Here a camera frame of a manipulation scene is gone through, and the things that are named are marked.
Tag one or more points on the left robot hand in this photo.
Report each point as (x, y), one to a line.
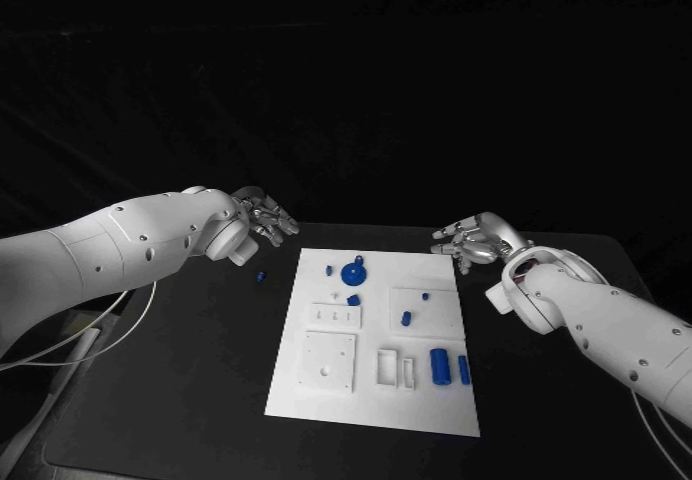
(267, 215)

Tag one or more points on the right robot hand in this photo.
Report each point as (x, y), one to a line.
(486, 234)

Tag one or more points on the blue gear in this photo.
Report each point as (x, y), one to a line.
(354, 275)

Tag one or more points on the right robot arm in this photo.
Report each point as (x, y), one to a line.
(594, 318)

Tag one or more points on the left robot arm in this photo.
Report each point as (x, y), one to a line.
(109, 243)

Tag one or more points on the white task board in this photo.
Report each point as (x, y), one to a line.
(372, 405)

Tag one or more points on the blue plug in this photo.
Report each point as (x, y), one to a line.
(261, 276)

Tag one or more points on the blue block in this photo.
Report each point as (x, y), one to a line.
(354, 300)

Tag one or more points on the thin long blue cylinder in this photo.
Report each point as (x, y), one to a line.
(463, 369)

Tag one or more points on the large blue cylinder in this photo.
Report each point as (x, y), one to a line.
(440, 367)

